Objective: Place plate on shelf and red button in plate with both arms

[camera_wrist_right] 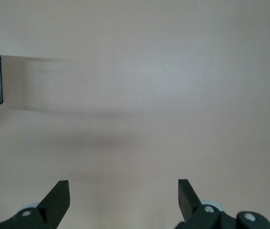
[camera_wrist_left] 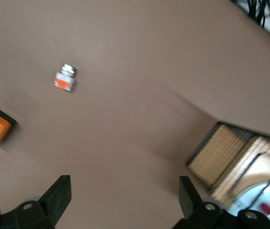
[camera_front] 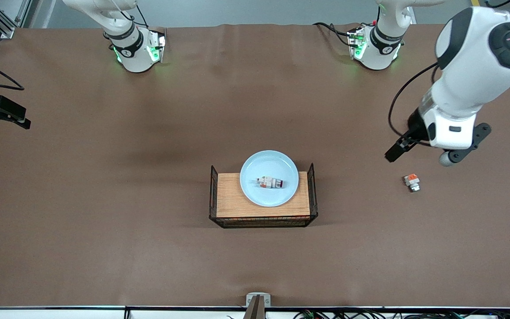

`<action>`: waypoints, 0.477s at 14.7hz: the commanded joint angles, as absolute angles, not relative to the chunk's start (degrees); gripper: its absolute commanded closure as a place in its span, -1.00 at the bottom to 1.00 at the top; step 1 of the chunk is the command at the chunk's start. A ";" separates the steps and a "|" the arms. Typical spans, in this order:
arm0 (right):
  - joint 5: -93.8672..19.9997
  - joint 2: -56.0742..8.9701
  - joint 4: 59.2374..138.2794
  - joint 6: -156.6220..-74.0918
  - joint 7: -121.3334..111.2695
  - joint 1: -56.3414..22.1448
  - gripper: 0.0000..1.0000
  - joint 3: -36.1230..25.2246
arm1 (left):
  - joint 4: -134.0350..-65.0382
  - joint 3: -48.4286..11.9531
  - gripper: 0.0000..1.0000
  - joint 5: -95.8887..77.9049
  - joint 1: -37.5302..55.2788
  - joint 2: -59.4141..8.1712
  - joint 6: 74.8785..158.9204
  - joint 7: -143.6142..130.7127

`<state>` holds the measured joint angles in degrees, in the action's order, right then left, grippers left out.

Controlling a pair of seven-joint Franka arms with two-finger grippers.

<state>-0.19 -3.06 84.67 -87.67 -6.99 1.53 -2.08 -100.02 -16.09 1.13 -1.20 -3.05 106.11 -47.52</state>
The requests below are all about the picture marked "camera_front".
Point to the right base box green light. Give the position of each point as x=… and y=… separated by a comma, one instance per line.
x=156, y=46

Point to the left base box green light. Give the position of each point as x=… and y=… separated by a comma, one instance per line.
x=356, y=44

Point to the grey metal bracket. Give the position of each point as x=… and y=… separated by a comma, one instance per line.
x=249, y=301

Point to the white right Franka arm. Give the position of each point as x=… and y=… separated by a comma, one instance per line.
x=131, y=48

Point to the brown table cover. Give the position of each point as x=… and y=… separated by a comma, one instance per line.
x=104, y=248

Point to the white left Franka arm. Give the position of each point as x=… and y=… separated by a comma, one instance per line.
x=472, y=75

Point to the white table edge rail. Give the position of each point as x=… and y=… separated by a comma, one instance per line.
x=60, y=313

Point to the orange white push button switch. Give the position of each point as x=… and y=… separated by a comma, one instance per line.
x=412, y=181

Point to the wooden board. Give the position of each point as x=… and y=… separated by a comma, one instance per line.
x=228, y=195

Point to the base box green light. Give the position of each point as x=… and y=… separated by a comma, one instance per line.
x=156, y=46
x=356, y=44

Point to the brown pole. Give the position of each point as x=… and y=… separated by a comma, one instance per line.
x=255, y=310

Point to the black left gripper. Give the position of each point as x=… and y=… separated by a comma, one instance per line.
x=415, y=126

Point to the red push button switch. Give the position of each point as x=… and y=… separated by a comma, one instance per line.
x=270, y=182

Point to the light blue round plate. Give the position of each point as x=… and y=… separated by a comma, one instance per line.
x=250, y=168

